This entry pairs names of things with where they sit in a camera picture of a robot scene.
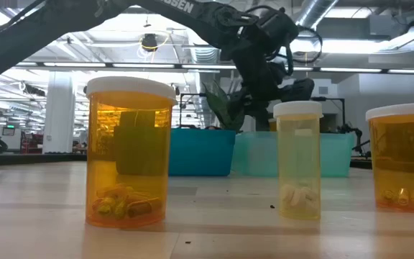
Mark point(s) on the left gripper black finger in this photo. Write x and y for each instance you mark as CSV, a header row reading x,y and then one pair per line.
x,y
262,117

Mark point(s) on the large orange pill bottle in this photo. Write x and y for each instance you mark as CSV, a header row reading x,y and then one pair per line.
x,y
404,162
131,162
272,124

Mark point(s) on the small yellow pill bottle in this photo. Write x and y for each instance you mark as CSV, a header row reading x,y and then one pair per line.
x,y
298,162

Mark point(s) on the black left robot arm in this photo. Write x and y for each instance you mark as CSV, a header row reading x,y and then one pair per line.
x,y
31,32

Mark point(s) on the translucent teal plastic bin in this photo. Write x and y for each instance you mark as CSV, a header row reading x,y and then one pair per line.
x,y
255,154

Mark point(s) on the dark blue plastic bin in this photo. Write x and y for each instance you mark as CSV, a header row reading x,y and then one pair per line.
x,y
201,153

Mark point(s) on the white building column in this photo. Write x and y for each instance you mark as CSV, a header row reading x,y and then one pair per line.
x,y
59,111

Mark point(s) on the silver ceiling duct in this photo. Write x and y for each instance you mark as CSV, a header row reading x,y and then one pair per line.
x,y
313,11

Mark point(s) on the black overhead camera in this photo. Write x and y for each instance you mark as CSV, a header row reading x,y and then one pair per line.
x,y
149,41

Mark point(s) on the black aluminium table frame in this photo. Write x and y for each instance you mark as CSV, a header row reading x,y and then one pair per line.
x,y
31,160

